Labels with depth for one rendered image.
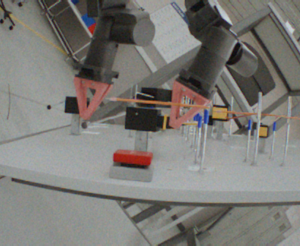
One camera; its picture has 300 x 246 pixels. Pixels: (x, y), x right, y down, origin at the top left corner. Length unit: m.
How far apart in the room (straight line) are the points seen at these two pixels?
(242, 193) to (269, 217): 7.41
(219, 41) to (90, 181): 0.36
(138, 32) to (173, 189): 0.32
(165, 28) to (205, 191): 8.10
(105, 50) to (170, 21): 7.85
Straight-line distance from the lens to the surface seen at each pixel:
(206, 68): 0.78
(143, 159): 0.59
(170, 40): 8.54
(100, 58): 0.82
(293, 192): 0.59
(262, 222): 7.97
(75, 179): 0.57
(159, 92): 1.52
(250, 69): 0.85
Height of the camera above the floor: 1.19
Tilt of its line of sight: 4 degrees down
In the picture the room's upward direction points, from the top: 57 degrees clockwise
